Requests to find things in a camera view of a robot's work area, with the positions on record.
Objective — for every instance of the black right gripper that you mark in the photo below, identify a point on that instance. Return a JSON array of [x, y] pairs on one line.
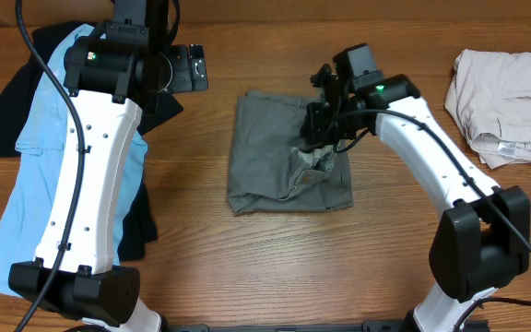
[[314, 128]]

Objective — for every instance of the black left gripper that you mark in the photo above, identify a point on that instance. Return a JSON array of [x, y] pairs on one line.
[[183, 81]]

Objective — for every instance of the grey shorts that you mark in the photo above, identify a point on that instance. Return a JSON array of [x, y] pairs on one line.
[[268, 172]]

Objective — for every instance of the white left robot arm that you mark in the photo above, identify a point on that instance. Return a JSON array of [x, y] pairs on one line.
[[127, 66]]

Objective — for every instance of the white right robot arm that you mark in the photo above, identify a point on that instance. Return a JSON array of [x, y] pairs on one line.
[[479, 246]]

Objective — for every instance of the beige folded shorts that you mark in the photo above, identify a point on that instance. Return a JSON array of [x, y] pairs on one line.
[[489, 99]]

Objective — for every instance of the black garment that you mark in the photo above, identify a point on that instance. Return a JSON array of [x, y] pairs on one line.
[[3, 120]]

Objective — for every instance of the light blue shirt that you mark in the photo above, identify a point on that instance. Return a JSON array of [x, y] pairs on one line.
[[30, 184]]

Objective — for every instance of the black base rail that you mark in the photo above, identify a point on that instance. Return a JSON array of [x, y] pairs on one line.
[[293, 327]]

